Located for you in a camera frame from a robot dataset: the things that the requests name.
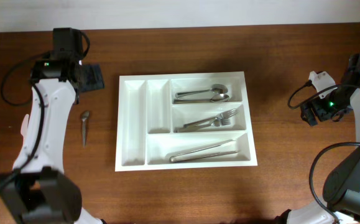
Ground metal tablespoon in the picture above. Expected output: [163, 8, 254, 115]
[175, 84, 228, 98]
[173, 94, 230, 104]

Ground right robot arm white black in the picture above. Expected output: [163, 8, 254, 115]
[274, 53, 360, 224]

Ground white plastic cutlery tray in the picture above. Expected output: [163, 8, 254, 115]
[116, 72, 257, 171]

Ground metal fork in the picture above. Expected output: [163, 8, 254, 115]
[174, 119, 231, 133]
[183, 108, 239, 128]

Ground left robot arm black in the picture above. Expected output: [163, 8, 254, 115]
[0, 27, 104, 223]

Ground white plastic knife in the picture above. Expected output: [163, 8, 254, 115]
[20, 114, 29, 139]

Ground small metal teaspoon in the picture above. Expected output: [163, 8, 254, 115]
[81, 111, 90, 147]

